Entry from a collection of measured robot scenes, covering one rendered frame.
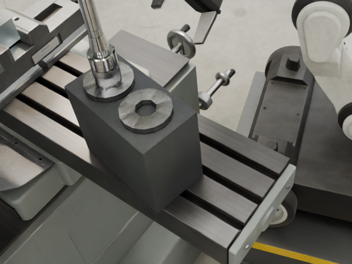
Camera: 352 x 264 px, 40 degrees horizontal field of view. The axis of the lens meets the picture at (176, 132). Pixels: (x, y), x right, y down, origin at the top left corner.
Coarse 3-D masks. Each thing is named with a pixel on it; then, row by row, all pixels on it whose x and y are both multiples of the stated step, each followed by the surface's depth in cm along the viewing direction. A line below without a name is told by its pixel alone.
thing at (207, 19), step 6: (210, 12) 82; (216, 12) 82; (204, 18) 83; (210, 18) 82; (198, 24) 83; (204, 24) 82; (210, 24) 81; (198, 30) 83; (204, 30) 81; (198, 36) 82; (204, 36) 81; (198, 42) 81
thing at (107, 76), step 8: (104, 64) 78; (112, 64) 79; (96, 72) 80; (104, 72) 80; (112, 72) 80; (120, 72) 83; (96, 80) 82; (104, 80) 81; (112, 80) 81; (120, 80) 83; (104, 88) 82
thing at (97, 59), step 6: (108, 48) 79; (114, 48) 79; (90, 54) 78; (102, 54) 78; (108, 54) 78; (114, 54) 79; (90, 60) 78; (96, 60) 78; (102, 60) 78; (108, 60) 78
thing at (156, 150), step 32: (128, 64) 88; (96, 96) 82; (128, 96) 81; (160, 96) 80; (96, 128) 86; (128, 128) 77; (160, 128) 77; (192, 128) 81; (128, 160) 82; (160, 160) 79; (192, 160) 87; (160, 192) 85
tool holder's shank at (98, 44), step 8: (80, 0) 70; (88, 0) 70; (80, 8) 72; (88, 8) 71; (96, 8) 72; (88, 16) 72; (96, 16) 73; (88, 24) 73; (96, 24) 74; (88, 32) 75; (96, 32) 75; (96, 40) 76; (104, 40) 76; (96, 48) 77; (104, 48) 77
